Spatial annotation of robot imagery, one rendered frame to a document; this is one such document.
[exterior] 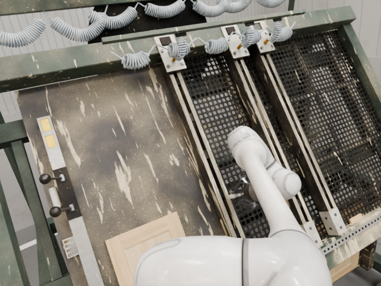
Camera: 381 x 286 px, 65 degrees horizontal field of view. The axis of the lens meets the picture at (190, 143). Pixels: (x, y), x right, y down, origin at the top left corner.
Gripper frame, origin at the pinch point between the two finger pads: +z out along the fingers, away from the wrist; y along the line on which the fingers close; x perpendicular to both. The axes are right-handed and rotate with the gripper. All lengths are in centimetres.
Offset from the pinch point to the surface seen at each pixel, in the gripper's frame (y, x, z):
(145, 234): -0.9, 40.6, 6.3
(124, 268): -10, 53, 6
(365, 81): 32, -121, 7
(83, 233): 9, 63, 4
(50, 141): 47, 64, 4
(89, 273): -6, 65, 4
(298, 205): -16.1, -31.1, 1.4
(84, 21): 215, 1, 174
